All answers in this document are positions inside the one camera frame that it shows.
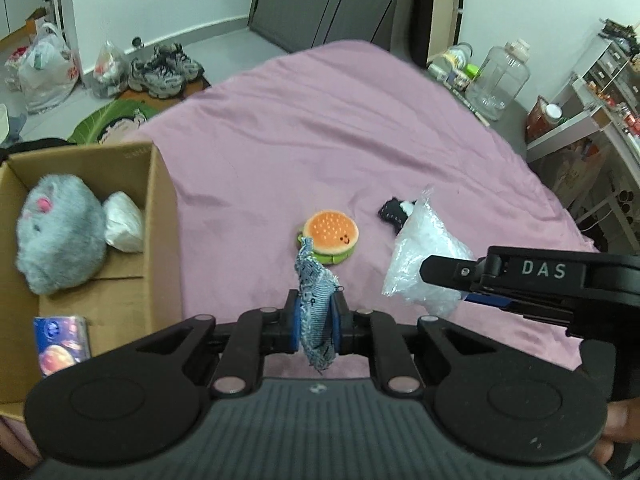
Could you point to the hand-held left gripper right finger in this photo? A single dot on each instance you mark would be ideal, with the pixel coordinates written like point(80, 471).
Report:
point(336, 330)

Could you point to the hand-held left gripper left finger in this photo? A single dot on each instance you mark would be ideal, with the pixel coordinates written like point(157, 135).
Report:
point(296, 327)

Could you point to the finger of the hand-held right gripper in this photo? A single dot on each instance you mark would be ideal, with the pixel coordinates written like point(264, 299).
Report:
point(540, 272)
point(550, 316)

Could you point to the blue patterned fabric pouch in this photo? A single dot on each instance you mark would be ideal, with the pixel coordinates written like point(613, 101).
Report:
point(315, 310)

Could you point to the clear bag of white stuffing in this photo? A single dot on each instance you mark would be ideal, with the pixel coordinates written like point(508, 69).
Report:
point(420, 245)

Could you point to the brown cardboard box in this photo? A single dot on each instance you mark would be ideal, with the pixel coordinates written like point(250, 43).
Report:
point(160, 240)

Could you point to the white soft bundle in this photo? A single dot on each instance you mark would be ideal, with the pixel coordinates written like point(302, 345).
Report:
point(124, 222)

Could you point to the space print tissue pack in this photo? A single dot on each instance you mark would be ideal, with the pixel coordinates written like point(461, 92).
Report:
point(62, 345)

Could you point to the grey fluffy plush toy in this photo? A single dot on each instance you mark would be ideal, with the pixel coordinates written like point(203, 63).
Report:
point(55, 240)

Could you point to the person's right hand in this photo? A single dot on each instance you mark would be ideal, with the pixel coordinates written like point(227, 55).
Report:
point(615, 430)

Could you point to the burger plush toy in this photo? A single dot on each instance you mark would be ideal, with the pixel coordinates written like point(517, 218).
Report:
point(330, 232)

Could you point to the small black plush toy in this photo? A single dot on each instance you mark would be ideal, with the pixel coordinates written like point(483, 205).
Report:
point(391, 212)

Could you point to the red jar with white lid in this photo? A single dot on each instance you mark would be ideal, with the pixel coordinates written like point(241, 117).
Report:
point(542, 120)

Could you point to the white desk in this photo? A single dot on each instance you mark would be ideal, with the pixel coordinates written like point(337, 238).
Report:
point(590, 125)

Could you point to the pink bed sheet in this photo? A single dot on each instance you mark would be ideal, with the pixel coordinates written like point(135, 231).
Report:
point(300, 135)

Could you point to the clear water jug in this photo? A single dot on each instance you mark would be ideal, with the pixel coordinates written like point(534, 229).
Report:
point(497, 82)

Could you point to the grey drawer organizer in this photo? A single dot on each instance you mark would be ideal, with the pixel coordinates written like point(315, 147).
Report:
point(612, 72)

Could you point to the white green bottle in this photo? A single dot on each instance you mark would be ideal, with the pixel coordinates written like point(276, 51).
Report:
point(452, 62)

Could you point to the brown doormat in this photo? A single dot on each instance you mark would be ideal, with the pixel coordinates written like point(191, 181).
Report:
point(197, 85)

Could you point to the green leaf rug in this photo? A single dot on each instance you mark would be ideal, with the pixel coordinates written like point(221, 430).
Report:
point(107, 122)

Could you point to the grey sneaker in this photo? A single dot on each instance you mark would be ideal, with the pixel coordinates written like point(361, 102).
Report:
point(180, 62)
point(155, 80)

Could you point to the black framed board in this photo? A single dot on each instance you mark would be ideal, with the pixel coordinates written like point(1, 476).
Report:
point(440, 5)

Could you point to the small clear plastic bag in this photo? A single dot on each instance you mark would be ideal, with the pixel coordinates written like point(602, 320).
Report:
point(110, 72)

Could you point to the black clothing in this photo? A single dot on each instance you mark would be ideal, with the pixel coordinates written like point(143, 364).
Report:
point(35, 146)

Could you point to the grey door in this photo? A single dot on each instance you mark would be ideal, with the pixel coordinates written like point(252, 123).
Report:
point(325, 0)

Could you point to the large white plastic bag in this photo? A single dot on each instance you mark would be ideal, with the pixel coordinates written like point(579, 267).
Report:
point(47, 72)

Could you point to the red white plastic bag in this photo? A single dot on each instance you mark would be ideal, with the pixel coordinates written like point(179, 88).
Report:
point(15, 67)

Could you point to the small cardboard box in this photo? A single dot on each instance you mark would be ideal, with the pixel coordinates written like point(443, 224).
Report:
point(36, 20)

